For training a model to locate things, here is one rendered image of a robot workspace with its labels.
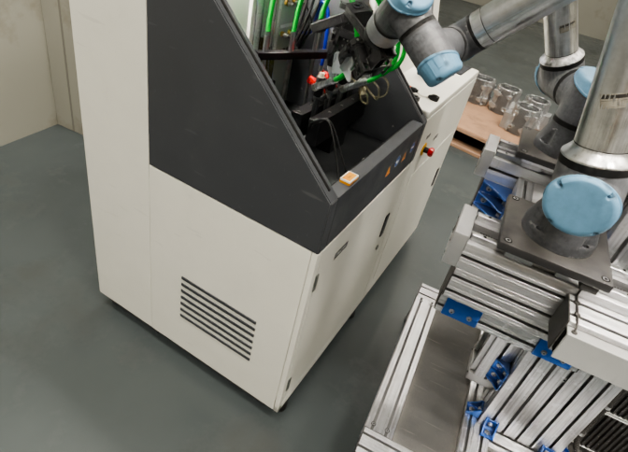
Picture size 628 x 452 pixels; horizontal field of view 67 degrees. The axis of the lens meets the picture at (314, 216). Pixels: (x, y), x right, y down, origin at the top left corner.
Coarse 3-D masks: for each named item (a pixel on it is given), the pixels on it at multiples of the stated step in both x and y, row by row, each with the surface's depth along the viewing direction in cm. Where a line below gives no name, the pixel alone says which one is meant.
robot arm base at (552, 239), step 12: (540, 204) 99; (528, 216) 101; (540, 216) 97; (528, 228) 99; (540, 228) 98; (552, 228) 95; (540, 240) 97; (552, 240) 95; (564, 240) 94; (576, 240) 94; (588, 240) 96; (564, 252) 95; (576, 252) 95; (588, 252) 96
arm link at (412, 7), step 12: (384, 0) 88; (396, 0) 84; (408, 0) 82; (420, 0) 83; (432, 0) 84; (384, 12) 88; (396, 12) 85; (408, 12) 84; (420, 12) 84; (432, 12) 87; (384, 24) 90; (396, 24) 87; (408, 24) 86; (396, 36) 92
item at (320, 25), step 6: (330, 18) 125; (336, 18) 125; (342, 18) 124; (312, 24) 128; (318, 24) 128; (324, 24) 127; (330, 24) 126; (336, 24) 125; (312, 30) 129; (318, 30) 128; (324, 30) 130
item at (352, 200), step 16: (416, 128) 156; (384, 144) 142; (400, 144) 144; (368, 160) 132; (384, 160) 136; (400, 160) 154; (368, 176) 128; (384, 176) 144; (336, 192) 115; (352, 192) 122; (368, 192) 137; (336, 208) 116; (352, 208) 129; (336, 224) 122
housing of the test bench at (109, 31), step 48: (96, 0) 120; (144, 0) 112; (96, 48) 128; (144, 48) 119; (96, 96) 137; (144, 96) 127; (96, 144) 147; (144, 144) 135; (96, 192) 159; (144, 192) 145; (96, 240) 173; (144, 240) 157; (144, 288) 170
